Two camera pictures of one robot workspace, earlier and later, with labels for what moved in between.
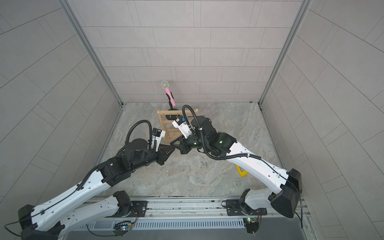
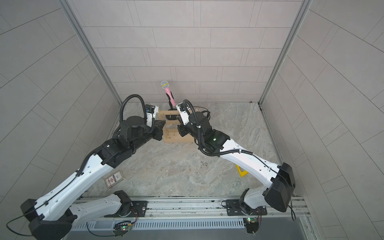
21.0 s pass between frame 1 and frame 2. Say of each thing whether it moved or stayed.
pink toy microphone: stayed
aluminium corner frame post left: stayed
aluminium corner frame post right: stayed
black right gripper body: moved
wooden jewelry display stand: stayed
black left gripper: moved
